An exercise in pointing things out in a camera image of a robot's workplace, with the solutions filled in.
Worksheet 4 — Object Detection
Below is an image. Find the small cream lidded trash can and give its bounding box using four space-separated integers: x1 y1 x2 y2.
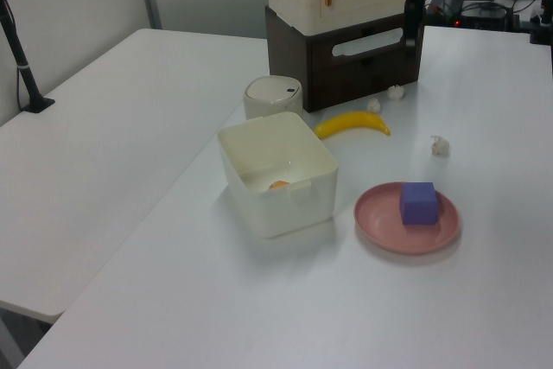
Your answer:
242 76 303 120

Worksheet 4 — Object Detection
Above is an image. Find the dark brown drawer unit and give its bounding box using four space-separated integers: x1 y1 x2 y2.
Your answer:
264 4 425 113

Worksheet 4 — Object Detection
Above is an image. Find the pink plate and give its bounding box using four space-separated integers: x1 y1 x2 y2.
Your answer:
353 181 461 256

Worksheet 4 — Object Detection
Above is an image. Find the yellow banana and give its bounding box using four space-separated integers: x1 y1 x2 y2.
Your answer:
314 111 391 141

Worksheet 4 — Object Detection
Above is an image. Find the cream plastic bin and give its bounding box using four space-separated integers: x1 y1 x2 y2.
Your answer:
216 111 339 239

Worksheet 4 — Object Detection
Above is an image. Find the black table clamp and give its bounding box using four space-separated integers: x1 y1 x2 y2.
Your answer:
520 0 553 46

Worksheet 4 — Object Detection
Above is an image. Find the purple cube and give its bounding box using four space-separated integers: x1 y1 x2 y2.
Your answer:
399 181 440 226

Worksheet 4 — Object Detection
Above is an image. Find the black camera stand pole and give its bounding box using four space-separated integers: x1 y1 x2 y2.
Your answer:
0 0 56 113

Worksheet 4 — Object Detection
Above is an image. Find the black electronics box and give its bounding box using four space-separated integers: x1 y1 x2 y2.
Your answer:
457 1 513 29

